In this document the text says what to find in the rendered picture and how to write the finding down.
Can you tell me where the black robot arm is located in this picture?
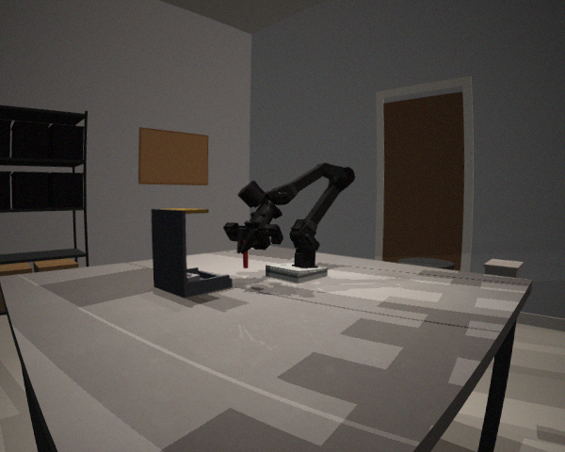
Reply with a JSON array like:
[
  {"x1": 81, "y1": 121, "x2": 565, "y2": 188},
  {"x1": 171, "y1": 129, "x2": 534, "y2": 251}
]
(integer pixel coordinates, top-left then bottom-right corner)
[{"x1": 237, "y1": 163, "x2": 355, "y2": 268}]

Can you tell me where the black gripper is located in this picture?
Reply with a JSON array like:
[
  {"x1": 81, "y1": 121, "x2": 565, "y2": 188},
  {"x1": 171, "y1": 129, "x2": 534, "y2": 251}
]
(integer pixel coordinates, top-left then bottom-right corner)
[{"x1": 223, "y1": 210, "x2": 283, "y2": 254}]

